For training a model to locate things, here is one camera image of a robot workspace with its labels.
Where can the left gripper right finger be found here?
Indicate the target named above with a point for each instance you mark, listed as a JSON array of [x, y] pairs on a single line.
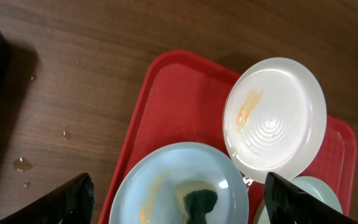
[[287, 203]]

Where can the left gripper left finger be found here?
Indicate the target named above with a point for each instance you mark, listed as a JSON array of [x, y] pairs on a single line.
[[72, 202]]

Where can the light blue plate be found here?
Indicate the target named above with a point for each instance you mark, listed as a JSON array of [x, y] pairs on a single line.
[[154, 190], [311, 185]]

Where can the green and yellow sponge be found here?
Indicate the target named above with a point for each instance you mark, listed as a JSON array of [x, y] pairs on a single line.
[[195, 199]]

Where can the white round plate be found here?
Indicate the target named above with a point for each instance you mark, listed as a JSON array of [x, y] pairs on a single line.
[[274, 119]]

